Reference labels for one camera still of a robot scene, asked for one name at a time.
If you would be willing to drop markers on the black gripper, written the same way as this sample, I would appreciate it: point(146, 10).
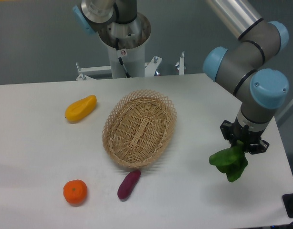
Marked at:
point(252, 141)

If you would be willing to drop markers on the green bok choy vegetable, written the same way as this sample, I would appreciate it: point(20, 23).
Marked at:
point(230, 161)

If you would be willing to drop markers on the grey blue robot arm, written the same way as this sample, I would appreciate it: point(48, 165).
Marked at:
point(239, 71)

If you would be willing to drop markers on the black device at table edge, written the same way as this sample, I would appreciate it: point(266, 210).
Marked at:
point(288, 203)

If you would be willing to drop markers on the woven wicker oval basket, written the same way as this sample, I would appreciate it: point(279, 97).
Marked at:
point(139, 128)

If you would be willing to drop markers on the purple sweet potato toy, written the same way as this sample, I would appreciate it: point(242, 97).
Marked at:
point(126, 187)

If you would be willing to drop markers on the yellow mango toy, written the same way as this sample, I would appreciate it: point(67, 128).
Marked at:
point(80, 109)

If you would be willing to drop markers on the orange tangerine toy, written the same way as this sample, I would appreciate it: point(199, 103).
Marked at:
point(75, 192)

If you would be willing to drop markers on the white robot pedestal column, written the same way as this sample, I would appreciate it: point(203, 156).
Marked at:
point(125, 44)

